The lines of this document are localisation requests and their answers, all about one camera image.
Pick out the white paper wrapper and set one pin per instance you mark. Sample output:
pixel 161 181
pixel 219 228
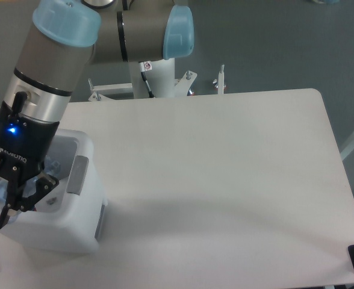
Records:
pixel 52 201

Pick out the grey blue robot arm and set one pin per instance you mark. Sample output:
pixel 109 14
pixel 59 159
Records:
pixel 64 37

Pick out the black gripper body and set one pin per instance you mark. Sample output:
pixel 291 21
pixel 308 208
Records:
pixel 24 144

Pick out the white frame post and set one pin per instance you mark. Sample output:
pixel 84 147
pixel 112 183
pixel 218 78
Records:
pixel 219 83

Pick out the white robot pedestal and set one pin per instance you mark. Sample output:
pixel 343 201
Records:
pixel 151 78

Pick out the crushed clear plastic bottle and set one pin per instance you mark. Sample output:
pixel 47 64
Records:
pixel 52 167

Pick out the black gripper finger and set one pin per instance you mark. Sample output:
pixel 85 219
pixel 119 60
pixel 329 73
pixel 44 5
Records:
pixel 16 201

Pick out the white plastic trash can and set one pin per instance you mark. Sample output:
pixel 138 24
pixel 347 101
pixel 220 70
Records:
pixel 76 226

